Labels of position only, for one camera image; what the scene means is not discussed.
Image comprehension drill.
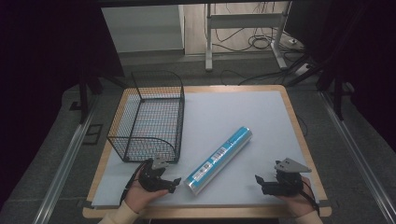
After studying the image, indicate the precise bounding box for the black tripod stand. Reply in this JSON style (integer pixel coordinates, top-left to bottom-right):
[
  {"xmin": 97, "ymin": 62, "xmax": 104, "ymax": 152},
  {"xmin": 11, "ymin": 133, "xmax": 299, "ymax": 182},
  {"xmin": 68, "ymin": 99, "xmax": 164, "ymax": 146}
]
[
  {"xmin": 68, "ymin": 70, "xmax": 129, "ymax": 125},
  {"xmin": 285, "ymin": 54, "xmax": 357, "ymax": 121}
]

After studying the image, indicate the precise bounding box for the light grey table mat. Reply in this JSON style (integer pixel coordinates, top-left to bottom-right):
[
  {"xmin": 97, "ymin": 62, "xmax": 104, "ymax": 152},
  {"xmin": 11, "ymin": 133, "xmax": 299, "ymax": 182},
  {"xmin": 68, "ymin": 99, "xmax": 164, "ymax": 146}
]
[{"xmin": 91, "ymin": 90, "xmax": 320, "ymax": 210}]

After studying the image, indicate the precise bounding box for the white board panel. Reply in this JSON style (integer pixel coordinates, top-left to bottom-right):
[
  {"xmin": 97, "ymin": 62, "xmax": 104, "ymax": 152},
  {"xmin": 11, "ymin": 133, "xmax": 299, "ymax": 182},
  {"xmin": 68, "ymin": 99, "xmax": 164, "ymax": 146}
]
[{"xmin": 100, "ymin": 4, "xmax": 185, "ymax": 54}]

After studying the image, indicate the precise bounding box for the white metal stand frame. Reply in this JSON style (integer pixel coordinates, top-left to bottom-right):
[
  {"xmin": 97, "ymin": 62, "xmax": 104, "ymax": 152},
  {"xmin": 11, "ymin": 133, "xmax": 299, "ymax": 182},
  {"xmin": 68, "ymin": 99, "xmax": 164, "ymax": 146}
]
[{"xmin": 204, "ymin": 2, "xmax": 292, "ymax": 73}]

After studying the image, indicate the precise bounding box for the blue plastic wrap roll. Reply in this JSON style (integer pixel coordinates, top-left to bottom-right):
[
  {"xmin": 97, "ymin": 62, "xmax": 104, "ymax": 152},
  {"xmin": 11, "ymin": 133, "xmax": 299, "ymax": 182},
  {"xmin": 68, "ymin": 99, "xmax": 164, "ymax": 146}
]
[{"xmin": 183, "ymin": 125, "xmax": 254, "ymax": 197}]

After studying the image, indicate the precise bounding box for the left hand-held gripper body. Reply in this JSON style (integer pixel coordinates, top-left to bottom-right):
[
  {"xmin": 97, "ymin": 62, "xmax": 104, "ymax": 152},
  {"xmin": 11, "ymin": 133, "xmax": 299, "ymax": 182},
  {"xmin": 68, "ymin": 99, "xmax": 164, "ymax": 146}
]
[{"xmin": 136, "ymin": 155, "xmax": 172, "ymax": 193}]

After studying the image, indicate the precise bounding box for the person's left hand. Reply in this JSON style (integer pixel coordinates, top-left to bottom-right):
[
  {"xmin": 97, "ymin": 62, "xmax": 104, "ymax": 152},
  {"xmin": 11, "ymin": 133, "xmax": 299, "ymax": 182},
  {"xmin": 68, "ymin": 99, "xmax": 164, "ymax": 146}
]
[{"xmin": 123, "ymin": 178, "xmax": 170, "ymax": 215}]

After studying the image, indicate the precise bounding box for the long black floor cable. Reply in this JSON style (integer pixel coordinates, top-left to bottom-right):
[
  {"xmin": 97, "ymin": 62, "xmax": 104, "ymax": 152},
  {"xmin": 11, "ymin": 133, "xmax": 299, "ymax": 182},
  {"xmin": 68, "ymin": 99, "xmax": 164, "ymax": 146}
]
[{"xmin": 219, "ymin": 68, "xmax": 289, "ymax": 87}]

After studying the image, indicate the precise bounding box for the black wire mesh basket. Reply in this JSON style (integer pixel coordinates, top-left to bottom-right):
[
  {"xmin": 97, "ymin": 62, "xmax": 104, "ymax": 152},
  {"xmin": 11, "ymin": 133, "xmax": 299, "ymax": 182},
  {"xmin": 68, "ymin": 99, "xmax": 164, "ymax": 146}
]
[{"xmin": 106, "ymin": 70, "xmax": 186, "ymax": 164}]

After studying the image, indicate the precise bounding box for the dark curtain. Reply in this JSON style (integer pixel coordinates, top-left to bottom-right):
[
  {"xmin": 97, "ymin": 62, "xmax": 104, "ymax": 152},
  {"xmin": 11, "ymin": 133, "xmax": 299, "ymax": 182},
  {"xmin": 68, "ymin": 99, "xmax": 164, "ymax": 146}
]
[
  {"xmin": 284, "ymin": 0, "xmax": 396, "ymax": 154},
  {"xmin": 0, "ymin": 0, "xmax": 126, "ymax": 206}
]

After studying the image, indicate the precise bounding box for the aluminium floor rail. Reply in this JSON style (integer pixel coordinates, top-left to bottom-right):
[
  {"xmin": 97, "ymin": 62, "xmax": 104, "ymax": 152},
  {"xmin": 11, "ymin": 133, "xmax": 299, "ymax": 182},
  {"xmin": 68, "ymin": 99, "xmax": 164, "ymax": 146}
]
[
  {"xmin": 32, "ymin": 95, "xmax": 101, "ymax": 224},
  {"xmin": 319, "ymin": 91, "xmax": 396, "ymax": 224}
]

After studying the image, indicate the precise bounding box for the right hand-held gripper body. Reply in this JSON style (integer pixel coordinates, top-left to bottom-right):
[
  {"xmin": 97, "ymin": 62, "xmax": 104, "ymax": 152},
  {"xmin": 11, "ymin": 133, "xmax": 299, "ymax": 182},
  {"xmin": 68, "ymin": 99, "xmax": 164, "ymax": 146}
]
[{"xmin": 261, "ymin": 157, "xmax": 313, "ymax": 198}]

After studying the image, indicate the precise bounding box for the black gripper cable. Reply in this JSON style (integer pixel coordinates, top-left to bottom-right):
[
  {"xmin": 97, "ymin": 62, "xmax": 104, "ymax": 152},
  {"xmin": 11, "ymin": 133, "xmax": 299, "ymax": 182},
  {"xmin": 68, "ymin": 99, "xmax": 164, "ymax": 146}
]
[
  {"xmin": 298, "ymin": 179, "xmax": 321, "ymax": 217},
  {"xmin": 119, "ymin": 161, "xmax": 148, "ymax": 207}
]

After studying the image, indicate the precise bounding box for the person's right hand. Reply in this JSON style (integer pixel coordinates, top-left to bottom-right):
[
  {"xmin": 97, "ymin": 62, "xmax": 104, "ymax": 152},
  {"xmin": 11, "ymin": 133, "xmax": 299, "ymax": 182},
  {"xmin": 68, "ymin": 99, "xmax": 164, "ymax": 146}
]
[{"xmin": 276, "ymin": 176, "xmax": 316, "ymax": 218}]

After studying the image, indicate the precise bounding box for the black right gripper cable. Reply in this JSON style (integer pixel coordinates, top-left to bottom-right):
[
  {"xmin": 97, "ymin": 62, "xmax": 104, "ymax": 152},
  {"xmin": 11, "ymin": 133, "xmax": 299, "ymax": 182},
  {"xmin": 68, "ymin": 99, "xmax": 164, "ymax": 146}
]
[{"xmin": 298, "ymin": 179, "xmax": 321, "ymax": 217}]

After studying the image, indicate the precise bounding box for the white power strip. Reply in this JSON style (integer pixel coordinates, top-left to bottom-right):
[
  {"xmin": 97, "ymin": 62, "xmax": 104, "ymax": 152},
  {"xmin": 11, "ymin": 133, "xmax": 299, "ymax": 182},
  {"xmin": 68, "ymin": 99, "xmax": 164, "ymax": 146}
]
[{"xmin": 293, "ymin": 63, "xmax": 313, "ymax": 77}]

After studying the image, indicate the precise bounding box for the tangle of black floor cables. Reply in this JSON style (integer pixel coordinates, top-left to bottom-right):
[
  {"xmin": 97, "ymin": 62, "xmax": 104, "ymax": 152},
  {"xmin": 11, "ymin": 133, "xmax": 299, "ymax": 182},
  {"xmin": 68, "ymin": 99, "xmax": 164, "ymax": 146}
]
[{"xmin": 214, "ymin": 27, "xmax": 283, "ymax": 53}]

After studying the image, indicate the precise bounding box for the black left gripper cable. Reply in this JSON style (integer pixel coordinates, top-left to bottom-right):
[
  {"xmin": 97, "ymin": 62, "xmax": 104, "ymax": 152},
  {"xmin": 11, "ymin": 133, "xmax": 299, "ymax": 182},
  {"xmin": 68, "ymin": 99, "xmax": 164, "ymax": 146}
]
[{"xmin": 119, "ymin": 161, "xmax": 148, "ymax": 207}]

